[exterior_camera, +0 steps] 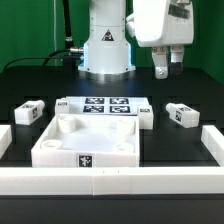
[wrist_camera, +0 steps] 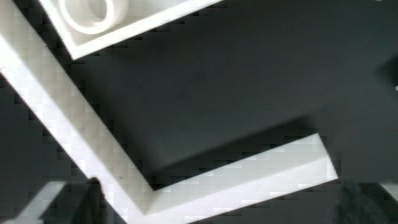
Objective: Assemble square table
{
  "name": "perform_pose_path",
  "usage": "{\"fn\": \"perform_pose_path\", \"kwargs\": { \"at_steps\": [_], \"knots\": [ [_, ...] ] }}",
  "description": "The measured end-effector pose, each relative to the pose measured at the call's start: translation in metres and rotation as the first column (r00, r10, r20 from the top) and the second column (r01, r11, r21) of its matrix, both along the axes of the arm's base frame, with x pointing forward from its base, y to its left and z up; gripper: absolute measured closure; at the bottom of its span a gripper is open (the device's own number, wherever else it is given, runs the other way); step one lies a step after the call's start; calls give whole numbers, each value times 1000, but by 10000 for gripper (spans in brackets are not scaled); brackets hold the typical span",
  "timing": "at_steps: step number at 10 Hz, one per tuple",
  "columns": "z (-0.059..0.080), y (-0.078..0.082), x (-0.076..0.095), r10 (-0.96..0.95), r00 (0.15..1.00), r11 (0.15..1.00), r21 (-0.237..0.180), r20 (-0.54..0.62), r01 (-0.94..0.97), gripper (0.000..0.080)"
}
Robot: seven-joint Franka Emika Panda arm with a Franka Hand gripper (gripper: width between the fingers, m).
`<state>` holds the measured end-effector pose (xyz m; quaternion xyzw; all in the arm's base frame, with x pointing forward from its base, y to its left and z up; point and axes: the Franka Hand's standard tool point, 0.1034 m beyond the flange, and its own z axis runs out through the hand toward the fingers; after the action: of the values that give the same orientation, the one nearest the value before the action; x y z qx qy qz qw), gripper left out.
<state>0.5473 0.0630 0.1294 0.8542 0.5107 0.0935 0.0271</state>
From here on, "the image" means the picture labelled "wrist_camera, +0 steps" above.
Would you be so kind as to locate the white square tabletop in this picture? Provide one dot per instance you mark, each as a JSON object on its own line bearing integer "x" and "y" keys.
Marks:
{"x": 99, "y": 22}

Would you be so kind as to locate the white U-shaped obstacle fence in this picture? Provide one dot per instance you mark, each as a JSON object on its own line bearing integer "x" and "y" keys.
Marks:
{"x": 266, "y": 176}

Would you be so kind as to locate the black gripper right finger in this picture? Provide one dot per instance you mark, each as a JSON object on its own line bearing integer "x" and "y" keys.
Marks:
{"x": 369, "y": 204}

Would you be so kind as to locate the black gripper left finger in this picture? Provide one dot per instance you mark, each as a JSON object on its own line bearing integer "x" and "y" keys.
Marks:
{"x": 67, "y": 204}

